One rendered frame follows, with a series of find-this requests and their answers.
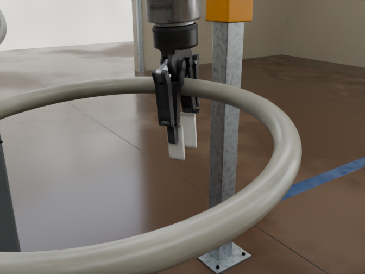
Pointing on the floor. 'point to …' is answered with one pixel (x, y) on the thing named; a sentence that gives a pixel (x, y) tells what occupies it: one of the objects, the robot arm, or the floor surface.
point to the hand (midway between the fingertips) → (182, 136)
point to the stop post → (225, 116)
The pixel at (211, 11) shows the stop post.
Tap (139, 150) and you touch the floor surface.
